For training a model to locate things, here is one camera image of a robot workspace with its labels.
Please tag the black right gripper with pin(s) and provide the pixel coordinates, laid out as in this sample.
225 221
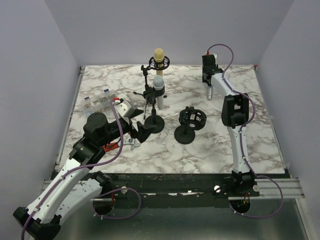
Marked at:
203 80

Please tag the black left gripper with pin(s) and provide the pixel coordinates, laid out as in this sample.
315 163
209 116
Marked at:
144 131

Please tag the black round-base clip stand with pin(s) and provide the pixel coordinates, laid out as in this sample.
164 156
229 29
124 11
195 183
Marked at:
149 95

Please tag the white microphone silver mesh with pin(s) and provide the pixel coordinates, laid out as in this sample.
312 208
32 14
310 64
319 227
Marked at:
159 87

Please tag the silver grey microphone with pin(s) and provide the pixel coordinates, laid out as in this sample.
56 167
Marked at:
209 92

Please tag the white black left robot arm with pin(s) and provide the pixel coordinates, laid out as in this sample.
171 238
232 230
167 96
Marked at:
43 218

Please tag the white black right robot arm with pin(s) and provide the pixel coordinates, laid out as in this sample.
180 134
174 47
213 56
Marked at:
235 116

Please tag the beige microphone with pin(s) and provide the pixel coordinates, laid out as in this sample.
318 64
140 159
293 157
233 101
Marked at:
159 57

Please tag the clear plastic screw box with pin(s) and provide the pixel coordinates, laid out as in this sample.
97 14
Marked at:
98 103

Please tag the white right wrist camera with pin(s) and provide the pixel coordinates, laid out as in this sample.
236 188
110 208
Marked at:
211 59

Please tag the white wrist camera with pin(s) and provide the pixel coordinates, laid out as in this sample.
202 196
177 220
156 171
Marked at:
125 109
211 59

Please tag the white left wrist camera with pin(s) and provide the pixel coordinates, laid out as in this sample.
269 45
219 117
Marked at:
125 109

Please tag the orange handled adjustable wrench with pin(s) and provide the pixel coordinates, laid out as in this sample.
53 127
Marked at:
128 142

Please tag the black shock mount round stand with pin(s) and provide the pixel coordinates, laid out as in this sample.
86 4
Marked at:
190 120

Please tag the black front mounting rail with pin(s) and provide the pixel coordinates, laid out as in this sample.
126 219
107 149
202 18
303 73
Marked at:
162 191

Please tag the aluminium extrusion rail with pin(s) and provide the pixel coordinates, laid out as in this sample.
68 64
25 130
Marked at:
265 189

